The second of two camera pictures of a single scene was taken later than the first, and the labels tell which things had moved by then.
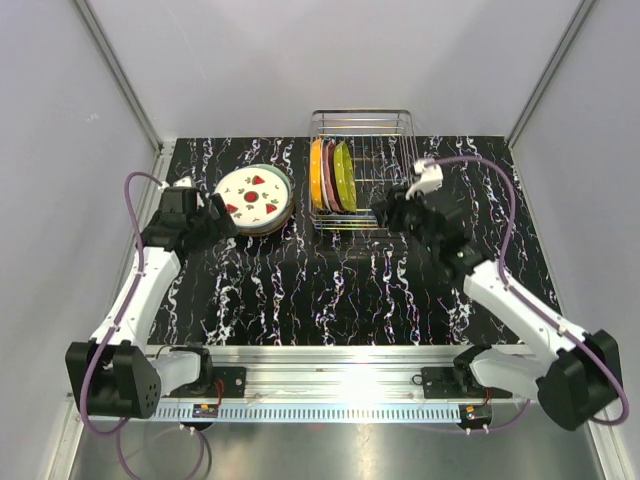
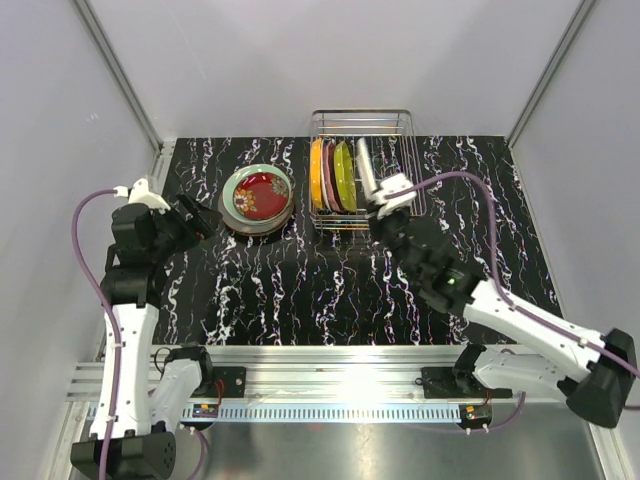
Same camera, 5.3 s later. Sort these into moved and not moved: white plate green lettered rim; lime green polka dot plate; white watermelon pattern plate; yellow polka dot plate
Moved: white watermelon pattern plate
Not moved: yellow polka dot plate; white plate green lettered rim; lime green polka dot plate
